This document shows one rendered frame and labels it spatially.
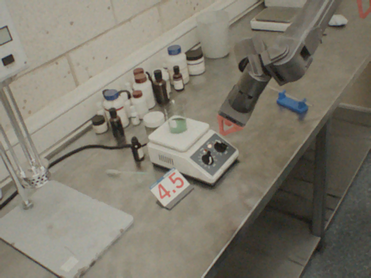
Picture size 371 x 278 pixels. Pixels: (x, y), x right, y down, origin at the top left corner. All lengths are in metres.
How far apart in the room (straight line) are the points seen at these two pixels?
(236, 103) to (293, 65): 0.15
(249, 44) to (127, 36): 0.66
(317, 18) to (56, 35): 0.74
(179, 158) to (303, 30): 0.41
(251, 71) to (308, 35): 0.13
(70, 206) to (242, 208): 0.41
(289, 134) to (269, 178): 0.19
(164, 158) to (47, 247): 0.35
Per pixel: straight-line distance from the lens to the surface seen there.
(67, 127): 1.32
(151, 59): 1.54
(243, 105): 0.91
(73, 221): 1.02
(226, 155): 1.06
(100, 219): 1.00
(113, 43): 1.45
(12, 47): 0.77
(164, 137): 1.06
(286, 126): 1.21
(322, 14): 0.91
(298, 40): 0.86
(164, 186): 1.01
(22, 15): 1.23
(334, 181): 2.06
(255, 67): 0.88
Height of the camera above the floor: 1.43
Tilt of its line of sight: 35 degrees down
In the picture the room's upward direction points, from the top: 10 degrees counter-clockwise
